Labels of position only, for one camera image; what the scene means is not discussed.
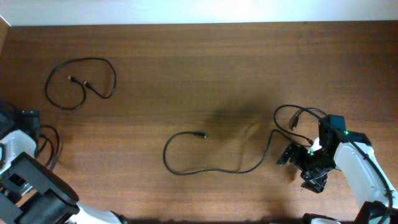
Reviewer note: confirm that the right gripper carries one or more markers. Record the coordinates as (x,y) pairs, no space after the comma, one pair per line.
(317,181)

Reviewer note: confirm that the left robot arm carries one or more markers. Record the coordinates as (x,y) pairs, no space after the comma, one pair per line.
(30,192)

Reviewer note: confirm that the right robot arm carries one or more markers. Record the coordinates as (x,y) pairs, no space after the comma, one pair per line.
(350,152)

